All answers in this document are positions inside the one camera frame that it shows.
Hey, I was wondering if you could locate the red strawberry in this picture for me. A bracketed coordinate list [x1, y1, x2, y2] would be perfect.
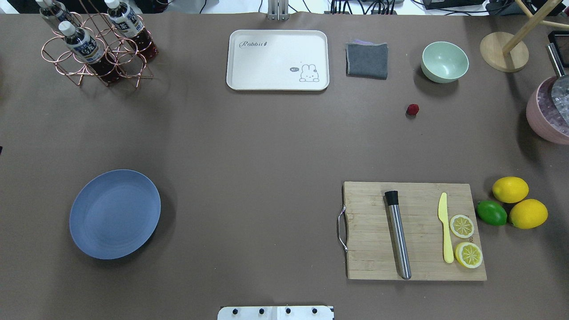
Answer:
[406, 104, 420, 117]

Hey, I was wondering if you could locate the blue round plate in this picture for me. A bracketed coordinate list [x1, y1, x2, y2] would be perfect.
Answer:
[69, 169, 162, 260]

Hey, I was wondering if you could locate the white rabbit tray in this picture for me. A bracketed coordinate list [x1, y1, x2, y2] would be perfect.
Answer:
[226, 30, 330, 91]

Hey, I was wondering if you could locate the steel muddler black tip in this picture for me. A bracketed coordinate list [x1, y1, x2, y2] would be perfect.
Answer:
[385, 190, 411, 280]

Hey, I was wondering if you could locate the grey folded cloth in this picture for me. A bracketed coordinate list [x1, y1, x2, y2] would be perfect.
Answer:
[345, 39, 389, 80]

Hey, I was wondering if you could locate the mint green bowl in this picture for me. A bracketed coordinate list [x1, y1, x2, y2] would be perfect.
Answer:
[421, 42, 469, 84]

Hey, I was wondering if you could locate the upper lemon half slice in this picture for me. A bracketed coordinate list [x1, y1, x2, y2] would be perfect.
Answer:
[449, 215, 475, 239]

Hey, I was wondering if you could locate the lemon half slice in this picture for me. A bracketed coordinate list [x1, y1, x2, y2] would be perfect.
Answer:
[449, 215, 475, 239]
[454, 242, 483, 268]

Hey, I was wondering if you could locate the yellow plastic knife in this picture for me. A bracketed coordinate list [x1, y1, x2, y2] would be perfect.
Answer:
[437, 192, 454, 264]

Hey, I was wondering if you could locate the lower lemon half slice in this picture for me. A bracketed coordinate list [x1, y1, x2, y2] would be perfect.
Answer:
[454, 242, 483, 268]

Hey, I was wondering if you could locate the right tea bottle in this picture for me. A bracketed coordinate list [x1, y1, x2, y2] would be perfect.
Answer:
[105, 0, 158, 61]

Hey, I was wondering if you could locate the tea bottle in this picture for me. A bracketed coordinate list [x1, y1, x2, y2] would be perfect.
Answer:
[36, 0, 80, 33]
[105, 0, 158, 61]
[58, 21, 121, 84]

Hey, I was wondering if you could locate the green lime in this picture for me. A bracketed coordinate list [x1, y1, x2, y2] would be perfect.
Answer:
[476, 200, 508, 226]

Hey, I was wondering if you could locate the upper yellow lemon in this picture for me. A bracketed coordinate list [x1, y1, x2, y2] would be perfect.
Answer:
[492, 176, 529, 203]

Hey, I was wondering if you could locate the yellow lemon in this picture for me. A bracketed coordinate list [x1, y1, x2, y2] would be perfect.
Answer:
[509, 199, 549, 229]
[492, 176, 529, 203]

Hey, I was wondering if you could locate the front tea bottle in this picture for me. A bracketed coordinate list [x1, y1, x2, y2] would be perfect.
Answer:
[58, 21, 121, 84]

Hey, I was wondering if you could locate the wooden stand with base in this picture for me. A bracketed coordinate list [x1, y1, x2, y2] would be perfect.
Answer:
[480, 0, 569, 72]

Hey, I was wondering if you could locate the lower yellow lemon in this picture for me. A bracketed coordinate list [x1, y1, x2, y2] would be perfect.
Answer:
[509, 199, 549, 229]

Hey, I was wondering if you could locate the pink ice bucket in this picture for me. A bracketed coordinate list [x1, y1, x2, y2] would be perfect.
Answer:
[526, 76, 569, 144]

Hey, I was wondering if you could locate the back left tea bottle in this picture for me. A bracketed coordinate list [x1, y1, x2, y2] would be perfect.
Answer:
[36, 0, 80, 33]

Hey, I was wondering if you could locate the black box at edge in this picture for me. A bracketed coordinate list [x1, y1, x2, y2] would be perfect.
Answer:
[548, 31, 569, 68]

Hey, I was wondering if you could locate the metal camera post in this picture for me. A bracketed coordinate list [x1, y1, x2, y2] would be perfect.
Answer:
[268, 0, 290, 21]

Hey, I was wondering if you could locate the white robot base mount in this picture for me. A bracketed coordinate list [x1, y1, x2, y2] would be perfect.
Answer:
[217, 305, 335, 320]

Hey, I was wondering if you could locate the copper wire bottle rack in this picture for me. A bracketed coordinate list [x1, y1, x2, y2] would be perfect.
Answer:
[41, 0, 153, 88]

